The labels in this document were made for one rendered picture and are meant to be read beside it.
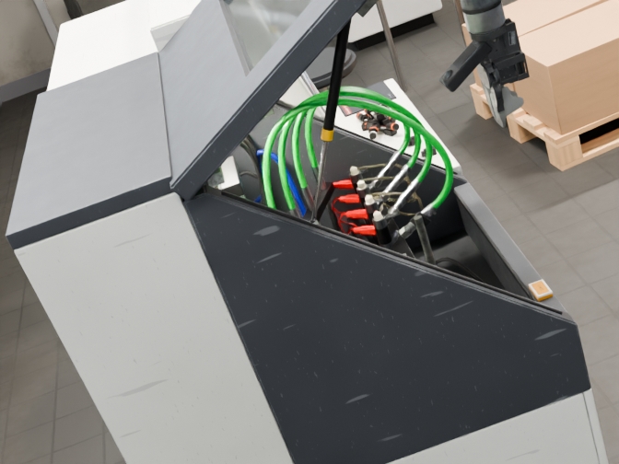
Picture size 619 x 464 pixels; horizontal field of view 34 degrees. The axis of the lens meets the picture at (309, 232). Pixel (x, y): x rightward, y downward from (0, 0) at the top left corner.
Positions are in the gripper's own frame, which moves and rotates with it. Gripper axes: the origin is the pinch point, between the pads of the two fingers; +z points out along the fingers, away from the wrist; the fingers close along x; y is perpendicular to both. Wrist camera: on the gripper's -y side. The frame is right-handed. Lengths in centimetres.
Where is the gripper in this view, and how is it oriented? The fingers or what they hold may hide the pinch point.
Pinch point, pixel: (498, 122)
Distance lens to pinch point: 209.0
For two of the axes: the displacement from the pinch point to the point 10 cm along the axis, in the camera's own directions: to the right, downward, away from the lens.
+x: -1.6, -4.4, 8.8
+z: 3.0, 8.3, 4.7
